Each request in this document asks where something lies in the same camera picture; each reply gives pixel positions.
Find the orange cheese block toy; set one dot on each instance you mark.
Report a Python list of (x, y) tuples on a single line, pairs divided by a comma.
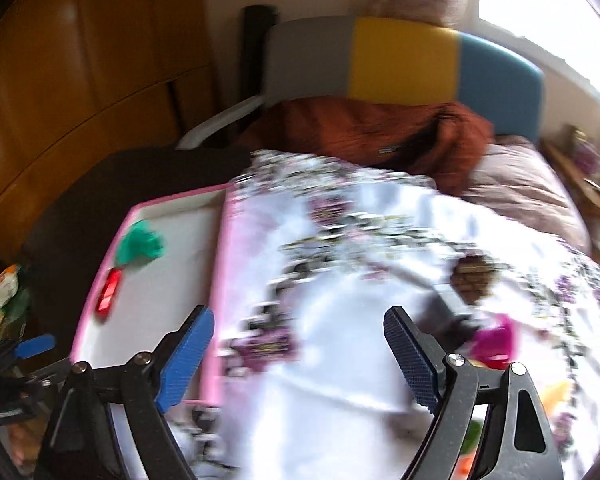
[(467, 466)]

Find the rust orange jacket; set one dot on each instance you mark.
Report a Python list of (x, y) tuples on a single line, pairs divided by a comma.
[(355, 130)]

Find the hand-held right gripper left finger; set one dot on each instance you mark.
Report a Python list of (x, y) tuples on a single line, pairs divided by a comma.
[(185, 360)]

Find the translucent yellow toy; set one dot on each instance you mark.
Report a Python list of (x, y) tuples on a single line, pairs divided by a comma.
[(555, 397)]

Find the purple box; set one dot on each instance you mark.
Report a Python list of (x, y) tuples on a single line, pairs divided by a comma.
[(586, 152)]

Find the magenta toy cup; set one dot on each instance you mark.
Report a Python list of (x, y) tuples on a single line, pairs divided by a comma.
[(495, 345)]

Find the wooden bedside desk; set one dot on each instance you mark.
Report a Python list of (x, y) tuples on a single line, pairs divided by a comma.
[(587, 205)]

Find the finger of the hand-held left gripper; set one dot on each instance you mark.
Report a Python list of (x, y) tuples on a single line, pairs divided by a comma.
[(50, 372), (35, 345)]

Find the green orange snack bag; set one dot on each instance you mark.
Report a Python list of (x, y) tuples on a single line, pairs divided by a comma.
[(2, 300)]

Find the pink tray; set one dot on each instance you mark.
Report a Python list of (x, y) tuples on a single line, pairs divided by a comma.
[(170, 260)]

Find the dark grey block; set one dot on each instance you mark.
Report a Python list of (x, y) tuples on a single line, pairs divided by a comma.
[(445, 305)]

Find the window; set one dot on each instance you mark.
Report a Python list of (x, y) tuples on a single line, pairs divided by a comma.
[(540, 10)]

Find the black pole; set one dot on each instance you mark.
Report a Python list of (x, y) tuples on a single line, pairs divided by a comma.
[(257, 50)]

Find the grey yellow blue headboard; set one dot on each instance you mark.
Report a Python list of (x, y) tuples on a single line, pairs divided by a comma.
[(405, 60)]

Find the white embroidered floral tablecloth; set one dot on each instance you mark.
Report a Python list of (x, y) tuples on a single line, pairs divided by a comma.
[(355, 310)]

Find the red toy car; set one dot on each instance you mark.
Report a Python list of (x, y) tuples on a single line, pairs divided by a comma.
[(108, 292)]

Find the wooden wardrobe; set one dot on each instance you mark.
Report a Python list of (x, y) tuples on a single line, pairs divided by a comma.
[(80, 60)]

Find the beige carved egg toy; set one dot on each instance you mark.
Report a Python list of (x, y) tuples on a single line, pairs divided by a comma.
[(474, 275)]

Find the pale pink duvet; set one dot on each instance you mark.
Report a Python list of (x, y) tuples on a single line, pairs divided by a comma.
[(520, 185)]

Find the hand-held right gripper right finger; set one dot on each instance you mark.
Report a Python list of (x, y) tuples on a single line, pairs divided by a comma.
[(410, 360)]

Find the small green toy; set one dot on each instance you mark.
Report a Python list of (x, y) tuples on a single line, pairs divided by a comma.
[(471, 435)]

